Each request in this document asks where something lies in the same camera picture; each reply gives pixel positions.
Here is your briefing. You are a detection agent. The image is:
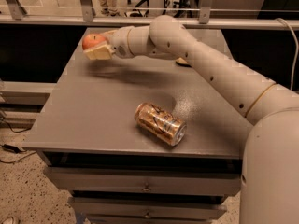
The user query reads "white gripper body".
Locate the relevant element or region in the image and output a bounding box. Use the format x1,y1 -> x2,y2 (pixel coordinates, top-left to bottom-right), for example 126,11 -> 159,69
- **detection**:
110,26 -> 134,59

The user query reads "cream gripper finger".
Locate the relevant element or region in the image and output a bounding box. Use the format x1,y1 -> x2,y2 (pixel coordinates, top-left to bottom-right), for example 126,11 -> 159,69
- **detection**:
83,45 -> 114,60
100,30 -> 116,39

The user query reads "red apple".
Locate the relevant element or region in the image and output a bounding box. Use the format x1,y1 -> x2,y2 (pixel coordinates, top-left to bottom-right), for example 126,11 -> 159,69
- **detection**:
82,34 -> 107,50

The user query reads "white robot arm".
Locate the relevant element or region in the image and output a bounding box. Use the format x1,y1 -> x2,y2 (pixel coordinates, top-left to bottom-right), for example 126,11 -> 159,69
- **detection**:
82,15 -> 299,224

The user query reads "black office chair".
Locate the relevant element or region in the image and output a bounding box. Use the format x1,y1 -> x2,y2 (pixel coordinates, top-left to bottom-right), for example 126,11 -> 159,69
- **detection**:
125,0 -> 149,17

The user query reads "yellow sponge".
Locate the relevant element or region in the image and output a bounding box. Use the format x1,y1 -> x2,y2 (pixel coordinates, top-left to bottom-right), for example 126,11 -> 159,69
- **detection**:
176,58 -> 191,67

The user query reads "gold soda can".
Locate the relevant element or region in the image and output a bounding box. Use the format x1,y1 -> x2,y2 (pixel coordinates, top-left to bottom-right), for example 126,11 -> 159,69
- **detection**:
135,103 -> 187,147

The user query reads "grey drawer cabinet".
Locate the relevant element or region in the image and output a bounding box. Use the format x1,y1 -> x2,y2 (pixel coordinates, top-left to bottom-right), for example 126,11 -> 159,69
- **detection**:
21,27 -> 260,224

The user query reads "metal railing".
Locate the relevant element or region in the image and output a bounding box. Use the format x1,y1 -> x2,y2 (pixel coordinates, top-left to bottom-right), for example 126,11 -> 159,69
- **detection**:
0,0 -> 299,31

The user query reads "upper drawer knob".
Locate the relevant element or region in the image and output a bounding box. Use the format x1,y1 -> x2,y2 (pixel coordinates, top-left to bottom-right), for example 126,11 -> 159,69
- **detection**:
142,185 -> 151,193

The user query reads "drawer knob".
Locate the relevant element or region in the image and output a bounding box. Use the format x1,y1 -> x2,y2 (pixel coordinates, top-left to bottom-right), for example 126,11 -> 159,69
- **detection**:
144,213 -> 152,219
142,185 -> 151,193

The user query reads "lower drawer knob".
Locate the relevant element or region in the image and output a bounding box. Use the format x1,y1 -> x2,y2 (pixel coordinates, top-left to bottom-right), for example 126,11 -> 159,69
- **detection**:
144,213 -> 152,219

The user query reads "black power adapter with cable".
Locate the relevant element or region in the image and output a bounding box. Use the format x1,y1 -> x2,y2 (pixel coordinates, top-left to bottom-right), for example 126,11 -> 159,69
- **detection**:
0,144 -> 35,164

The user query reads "white cable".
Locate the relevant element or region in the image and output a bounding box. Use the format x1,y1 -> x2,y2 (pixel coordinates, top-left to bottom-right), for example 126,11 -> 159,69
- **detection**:
275,17 -> 299,91

